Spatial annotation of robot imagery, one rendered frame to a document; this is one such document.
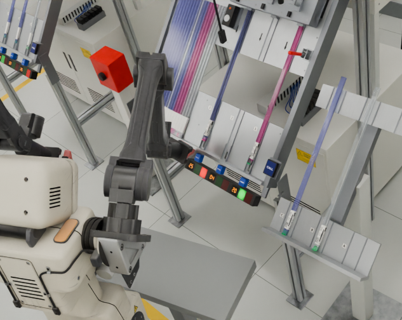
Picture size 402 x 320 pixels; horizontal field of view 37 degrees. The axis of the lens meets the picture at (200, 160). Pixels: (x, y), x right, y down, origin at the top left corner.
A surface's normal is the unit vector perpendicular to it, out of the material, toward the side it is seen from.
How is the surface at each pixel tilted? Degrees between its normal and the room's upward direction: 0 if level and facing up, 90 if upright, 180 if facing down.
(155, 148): 101
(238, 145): 45
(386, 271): 0
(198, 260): 0
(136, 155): 20
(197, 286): 0
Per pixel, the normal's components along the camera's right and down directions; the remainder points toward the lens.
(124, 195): -0.03, -0.09
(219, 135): -0.64, -0.05
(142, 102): 0.02, -0.50
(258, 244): -0.21, -0.69
